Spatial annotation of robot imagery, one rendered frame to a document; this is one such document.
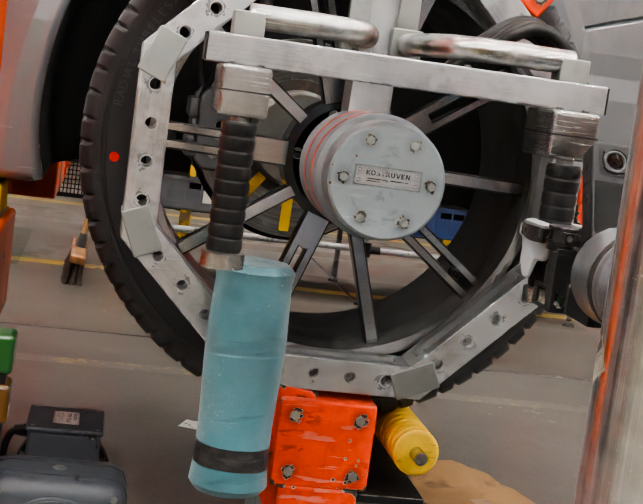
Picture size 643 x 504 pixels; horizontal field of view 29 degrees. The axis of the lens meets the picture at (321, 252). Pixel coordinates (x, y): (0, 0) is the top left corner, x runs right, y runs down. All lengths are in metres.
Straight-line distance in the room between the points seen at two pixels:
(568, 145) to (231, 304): 0.39
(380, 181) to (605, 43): 0.78
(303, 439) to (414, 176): 0.37
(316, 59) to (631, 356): 0.65
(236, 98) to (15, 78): 0.72
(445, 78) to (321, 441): 0.48
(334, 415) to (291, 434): 0.06
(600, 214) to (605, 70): 0.87
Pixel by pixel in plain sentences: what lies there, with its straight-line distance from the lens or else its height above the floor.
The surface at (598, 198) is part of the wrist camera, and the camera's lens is 1.19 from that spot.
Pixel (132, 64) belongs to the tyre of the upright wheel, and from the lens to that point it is 1.53.
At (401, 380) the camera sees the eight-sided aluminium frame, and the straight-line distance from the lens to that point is 1.53.
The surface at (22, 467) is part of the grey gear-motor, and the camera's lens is 1.68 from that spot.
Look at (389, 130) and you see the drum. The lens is 1.33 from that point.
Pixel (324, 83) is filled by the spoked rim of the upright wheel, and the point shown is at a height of 0.94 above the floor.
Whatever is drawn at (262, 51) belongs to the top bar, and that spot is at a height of 0.97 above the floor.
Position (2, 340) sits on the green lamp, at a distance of 1.26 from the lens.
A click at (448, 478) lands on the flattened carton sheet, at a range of 3.22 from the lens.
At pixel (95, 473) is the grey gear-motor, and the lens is 1.68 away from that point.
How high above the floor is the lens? 0.94
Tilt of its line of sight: 8 degrees down
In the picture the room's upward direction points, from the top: 8 degrees clockwise
